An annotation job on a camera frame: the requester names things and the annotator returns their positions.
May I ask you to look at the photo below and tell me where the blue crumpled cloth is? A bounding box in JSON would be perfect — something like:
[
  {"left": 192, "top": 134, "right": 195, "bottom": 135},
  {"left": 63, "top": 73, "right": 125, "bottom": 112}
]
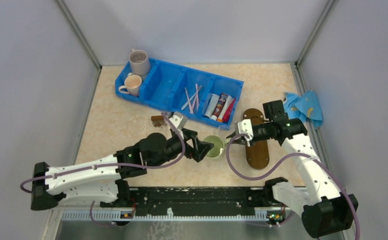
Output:
[{"left": 283, "top": 90, "right": 323, "bottom": 129}]

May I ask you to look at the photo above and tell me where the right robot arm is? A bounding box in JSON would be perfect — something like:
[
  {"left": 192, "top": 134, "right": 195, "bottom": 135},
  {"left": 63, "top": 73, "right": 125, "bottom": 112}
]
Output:
[{"left": 226, "top": 100, "right": 360, "bottom": 239}]

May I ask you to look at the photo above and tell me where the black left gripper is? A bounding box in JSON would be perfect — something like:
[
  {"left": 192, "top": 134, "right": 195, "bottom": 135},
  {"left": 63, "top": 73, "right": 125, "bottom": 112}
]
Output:
[{"left": 151, "top": 127, "right": 214, "bottom": 169}]

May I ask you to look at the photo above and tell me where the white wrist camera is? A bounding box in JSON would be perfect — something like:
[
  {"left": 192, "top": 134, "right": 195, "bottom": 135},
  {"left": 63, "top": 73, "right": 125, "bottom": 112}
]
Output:
[
  {"left": 235, "top": 119, "right": 254, "bottom": 142},
  {"left": 170, "top": 112, "right": 188, "bottom": 130}
]

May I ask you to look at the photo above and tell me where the blue divided storage bin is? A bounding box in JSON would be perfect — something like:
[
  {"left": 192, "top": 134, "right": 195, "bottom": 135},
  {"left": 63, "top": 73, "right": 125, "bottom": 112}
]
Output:
[{"left": 115, "top": 58, "right": 244, "bottom": 127}]

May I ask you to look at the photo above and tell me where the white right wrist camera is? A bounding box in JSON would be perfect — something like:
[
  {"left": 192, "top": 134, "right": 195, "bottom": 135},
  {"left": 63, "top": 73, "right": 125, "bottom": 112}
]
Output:
[{"left": 235, "top": 119, "right": 254, "bottom": 142}]

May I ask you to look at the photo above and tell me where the white tube black cap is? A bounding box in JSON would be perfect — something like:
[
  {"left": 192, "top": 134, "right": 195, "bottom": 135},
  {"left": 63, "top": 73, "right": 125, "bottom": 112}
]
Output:
[{"left": 204, "top": 93, "right": 220, "bottom": 119}]

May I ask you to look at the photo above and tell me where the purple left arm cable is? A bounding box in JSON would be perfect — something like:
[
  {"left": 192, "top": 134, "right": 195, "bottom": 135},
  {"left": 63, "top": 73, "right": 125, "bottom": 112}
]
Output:
[{"left": 20, "top": 112, "right": 186, "bottom": 194}]

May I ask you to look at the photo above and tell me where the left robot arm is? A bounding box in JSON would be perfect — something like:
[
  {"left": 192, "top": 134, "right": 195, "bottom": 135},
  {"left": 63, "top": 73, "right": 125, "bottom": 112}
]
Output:
[{"left": 30, "top": 128, "right": 214, "bottom": 211}]

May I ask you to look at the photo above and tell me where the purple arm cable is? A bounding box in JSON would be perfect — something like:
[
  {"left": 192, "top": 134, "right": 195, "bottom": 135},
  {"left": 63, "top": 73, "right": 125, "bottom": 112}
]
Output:
[
  {"left": 226, "top": 132, "right": 361, "bottom": 240},
  {"left": 20, "top": 112, "right": 186, "bottom": 194}
]

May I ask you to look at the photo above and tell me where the white tube orange cap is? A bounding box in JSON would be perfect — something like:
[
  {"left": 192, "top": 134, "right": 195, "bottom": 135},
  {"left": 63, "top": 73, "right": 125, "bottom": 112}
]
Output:
[{"left": 217, "top": 96, "right": 233, "bottom": 123}]

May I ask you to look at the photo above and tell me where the clear textured acrylic tray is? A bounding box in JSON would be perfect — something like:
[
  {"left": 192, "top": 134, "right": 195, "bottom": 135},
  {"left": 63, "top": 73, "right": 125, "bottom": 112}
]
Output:
[{"left": 217, "top": 125, "right": 236, "bottom": 154}]

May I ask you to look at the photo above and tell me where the brown oval wooden tray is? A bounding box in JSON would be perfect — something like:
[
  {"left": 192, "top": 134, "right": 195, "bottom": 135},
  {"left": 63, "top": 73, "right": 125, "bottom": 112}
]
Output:
[{"left": 243, "top": 108, "right": 269, "bottom": 170}]

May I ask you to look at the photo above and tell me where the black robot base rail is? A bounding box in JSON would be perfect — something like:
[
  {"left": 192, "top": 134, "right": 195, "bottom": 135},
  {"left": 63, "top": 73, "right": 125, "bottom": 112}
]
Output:
[{"left": 100, "top": 180, "right": 287, "bottom": 220}]

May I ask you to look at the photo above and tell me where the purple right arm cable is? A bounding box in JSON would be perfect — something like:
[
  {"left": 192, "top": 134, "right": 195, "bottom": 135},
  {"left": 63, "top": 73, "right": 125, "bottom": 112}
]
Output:
[{"left": 226, "top": 132, "right": 361, "bottom": 240}]

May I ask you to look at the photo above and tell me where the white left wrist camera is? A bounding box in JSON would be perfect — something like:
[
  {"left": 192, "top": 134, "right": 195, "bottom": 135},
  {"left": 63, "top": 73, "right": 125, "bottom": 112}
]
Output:
[{"left": 170, "top": 112, "right": 188, "bottom": 130}]

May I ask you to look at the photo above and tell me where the light pink toothbrush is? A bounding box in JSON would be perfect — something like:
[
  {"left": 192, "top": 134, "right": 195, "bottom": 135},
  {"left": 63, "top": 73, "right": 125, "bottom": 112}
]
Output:
[{"left": 195, "top": 83, "right": 200, "bottom": 111}]

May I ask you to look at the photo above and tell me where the white ceramic mug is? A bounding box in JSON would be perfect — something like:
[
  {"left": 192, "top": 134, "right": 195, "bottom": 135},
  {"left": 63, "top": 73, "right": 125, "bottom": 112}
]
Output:
[{"left": 118, "top": 74, "right": 143, "bottom": 97}]

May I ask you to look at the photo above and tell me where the clear holder with wooden ends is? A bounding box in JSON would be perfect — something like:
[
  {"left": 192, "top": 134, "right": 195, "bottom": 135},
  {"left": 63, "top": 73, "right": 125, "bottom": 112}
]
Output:
[{"left": 149, "top": 115, "right": 169, "bottom": 138}]

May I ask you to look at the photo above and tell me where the green ceramic mug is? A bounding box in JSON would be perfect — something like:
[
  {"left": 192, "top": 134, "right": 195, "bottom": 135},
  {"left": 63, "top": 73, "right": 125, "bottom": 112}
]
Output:
[{"left": 203, "top": 135, "right": 226, "bottom": 159}]

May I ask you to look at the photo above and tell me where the grey ceramic mug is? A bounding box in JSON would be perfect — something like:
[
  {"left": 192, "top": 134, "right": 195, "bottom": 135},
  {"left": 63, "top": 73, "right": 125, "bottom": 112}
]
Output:
[{"left": 129, "top": 49, "right": 151, "bottom": 76}]

